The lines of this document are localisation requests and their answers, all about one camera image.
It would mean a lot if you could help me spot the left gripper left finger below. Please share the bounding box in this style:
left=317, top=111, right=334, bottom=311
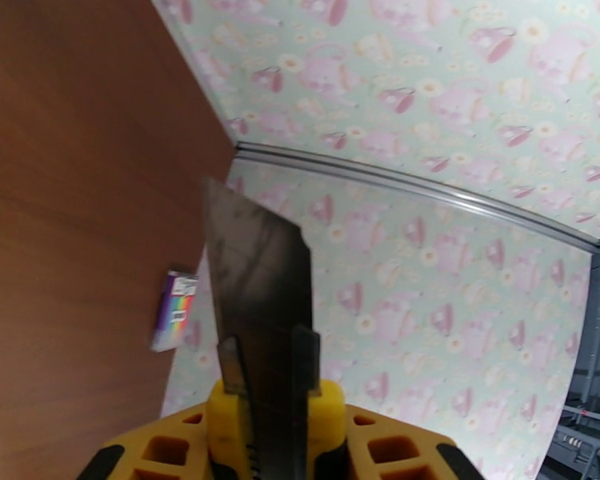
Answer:
left=77, top=410, right=211, bottom=480

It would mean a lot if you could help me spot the yellow black utility knife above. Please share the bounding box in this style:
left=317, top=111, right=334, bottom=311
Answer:
left=202, top=175, right=349, bottom=480

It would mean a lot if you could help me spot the aluminium frame post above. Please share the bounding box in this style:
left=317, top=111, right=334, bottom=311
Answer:
left=234, top=141, right=600, bottom=254

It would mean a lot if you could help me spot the pack of coloured pens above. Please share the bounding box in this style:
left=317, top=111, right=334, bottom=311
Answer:
left=151, top=268, right=199, bottom=352

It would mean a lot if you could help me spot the grey metal rack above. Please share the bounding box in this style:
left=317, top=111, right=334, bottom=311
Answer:
left=539, top=233, right=600, bottom=480

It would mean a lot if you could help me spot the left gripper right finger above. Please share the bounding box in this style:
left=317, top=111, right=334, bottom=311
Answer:
left=347, top=406, right=483, bottom=480

